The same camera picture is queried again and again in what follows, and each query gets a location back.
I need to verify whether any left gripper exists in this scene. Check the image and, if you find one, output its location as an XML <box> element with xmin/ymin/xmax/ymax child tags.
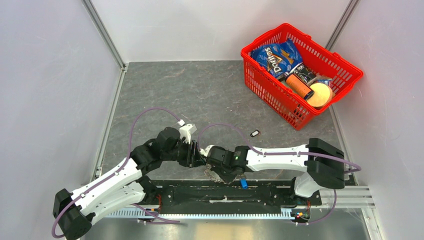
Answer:
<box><xmin>162</xmin><ymin>137</ymin><xmax>206</xmax><ymax>168</ymax></box>

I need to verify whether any blue key tag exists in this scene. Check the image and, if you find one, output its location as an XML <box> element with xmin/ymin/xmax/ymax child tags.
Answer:
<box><xmin>239</xmin><ymin>178</ymin><xmax>248</xmax><ymax>189</ymax></box>

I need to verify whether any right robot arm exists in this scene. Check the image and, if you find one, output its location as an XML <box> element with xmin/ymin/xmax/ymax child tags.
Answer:
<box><xmin>200</xmin><ymin>138</ymin><xmax>348</xmax><ymax>205</ymax></box>

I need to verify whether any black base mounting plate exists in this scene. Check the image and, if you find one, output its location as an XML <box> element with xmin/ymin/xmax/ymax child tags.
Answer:
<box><xmin>137</xmin><ymin>179</ymin><xmax>322</xmax><ymax>215</ymax></box>

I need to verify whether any orange cylindrical can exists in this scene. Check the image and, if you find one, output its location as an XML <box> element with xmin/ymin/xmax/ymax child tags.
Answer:
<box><xmin>285</xmin><ymin>74</ymin><xmax>315</xmax><ymax>100</ymax></box>

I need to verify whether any blue Doritos chip bag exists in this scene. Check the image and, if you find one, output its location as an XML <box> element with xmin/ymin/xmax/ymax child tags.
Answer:
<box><xmin>250</xmin><ymin>39</ymin><xmax>303</xmax><ymax>79</ymax></box>

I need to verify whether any round yellow sponge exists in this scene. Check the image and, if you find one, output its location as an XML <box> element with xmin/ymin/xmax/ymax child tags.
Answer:
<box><xmin>306</xmin><ymin>83</ymin><xmax>335</xmax><ymax>109</ymax></box>

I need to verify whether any black snack packet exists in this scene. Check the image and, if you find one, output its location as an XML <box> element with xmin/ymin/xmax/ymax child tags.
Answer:
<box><xmin>290</xmin><ymin>62</ymin><xmax>317</xmax><ymax>85</ymax></box>

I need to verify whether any red plastic basket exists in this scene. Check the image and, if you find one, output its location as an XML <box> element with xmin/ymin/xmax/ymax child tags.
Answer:
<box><xmin>240</xmin><ymin>23</ymin><xmax>363</xmax><ymax>130</ymax></box>

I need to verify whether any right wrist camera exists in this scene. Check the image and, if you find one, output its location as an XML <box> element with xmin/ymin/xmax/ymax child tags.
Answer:
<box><xmin>199</xmin><ymin>145</ymin><xmax>215</xmax><ymax>158</ymax></box>

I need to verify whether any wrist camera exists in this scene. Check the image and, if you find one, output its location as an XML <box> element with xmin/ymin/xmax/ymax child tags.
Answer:
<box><xmin>199</xmin><ymin>145</ymin><xmax>215</xmax><ymax>158</ymax></box>
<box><xmin>177</xmin><ymin>119</ymin><xmax>197</xmax><ymax>144</ymax></box>

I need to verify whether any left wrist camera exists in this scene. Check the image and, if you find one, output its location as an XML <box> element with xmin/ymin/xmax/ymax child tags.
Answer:
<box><xmin>177</xmin><ymin>119</ymin><xmax>197</xmax><ymax>144</ymax></box>

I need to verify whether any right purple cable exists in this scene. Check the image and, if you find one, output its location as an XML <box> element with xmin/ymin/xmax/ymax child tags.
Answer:
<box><xmin>197</xmin><ymin>123</ymin><xmax>362</xmax><ymax>174</ymax></box>

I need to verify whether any slotted cable duct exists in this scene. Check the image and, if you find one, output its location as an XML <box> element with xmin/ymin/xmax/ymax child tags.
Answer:
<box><xmin>106</xmin><ymin>207</ymin><xmax>295</xmax><ymax>221</ymax></box>

